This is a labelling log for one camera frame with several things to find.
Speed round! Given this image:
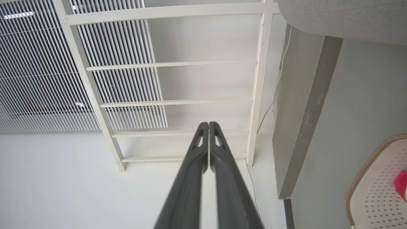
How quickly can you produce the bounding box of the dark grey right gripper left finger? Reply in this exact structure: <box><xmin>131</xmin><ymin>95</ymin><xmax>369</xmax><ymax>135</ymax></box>
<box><xmin>154</xmin><ymin>122</ymin><xmax>209</xmax><ymax>229</ymax></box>

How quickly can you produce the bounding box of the red and white garment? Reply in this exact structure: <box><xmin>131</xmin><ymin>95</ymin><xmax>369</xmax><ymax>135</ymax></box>
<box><xmin>394</xmin><ymin>170</ymin><xmax>407</xmax><ymax>204</ymax></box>

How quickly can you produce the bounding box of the white ceiling tube light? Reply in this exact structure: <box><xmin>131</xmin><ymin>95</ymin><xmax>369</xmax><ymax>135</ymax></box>
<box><xmin>3</xmin><ymin>11</ymin><xmax>34</xmax><ymax>20</ymax></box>

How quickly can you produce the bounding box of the white perforated laundry basket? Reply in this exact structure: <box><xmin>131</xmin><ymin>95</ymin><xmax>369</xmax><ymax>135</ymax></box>
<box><xmin>345</xmin><ymin>134</ymin><xmax>407</xmax><ymax>229</ymax></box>

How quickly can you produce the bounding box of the thin white cable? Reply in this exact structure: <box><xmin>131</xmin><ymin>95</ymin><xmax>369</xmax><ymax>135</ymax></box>
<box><xmin>246</xmin><ymin>25</ymin><xmax>293</xmax><ymax>220</ymax></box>

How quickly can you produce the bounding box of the grey concrete pillar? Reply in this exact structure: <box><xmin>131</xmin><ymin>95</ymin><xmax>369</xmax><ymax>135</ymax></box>
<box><xmin>272</xmin><ymin>24</ymin><xmax>344</xmax><ymax>199</ymax></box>

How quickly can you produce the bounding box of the white slatted ceiling grille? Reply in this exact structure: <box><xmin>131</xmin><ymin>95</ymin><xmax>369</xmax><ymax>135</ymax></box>
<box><xmin>0</xmin><ymin>0</ymin><xmax>169</xmax><ymax>133</ymax></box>

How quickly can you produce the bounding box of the white metal ladder frame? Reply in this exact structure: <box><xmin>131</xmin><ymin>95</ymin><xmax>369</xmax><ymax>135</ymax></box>
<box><xmin>52</xmin><ymin>0</ymin><xmax>280</xmax><ymax>172</ymax></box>

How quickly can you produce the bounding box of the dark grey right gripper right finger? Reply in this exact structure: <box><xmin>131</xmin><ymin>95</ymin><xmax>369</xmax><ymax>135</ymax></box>
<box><xmin>209</xmin><ymin>121</ymin><xmax>265</xmax><ymax>229</ymax></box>

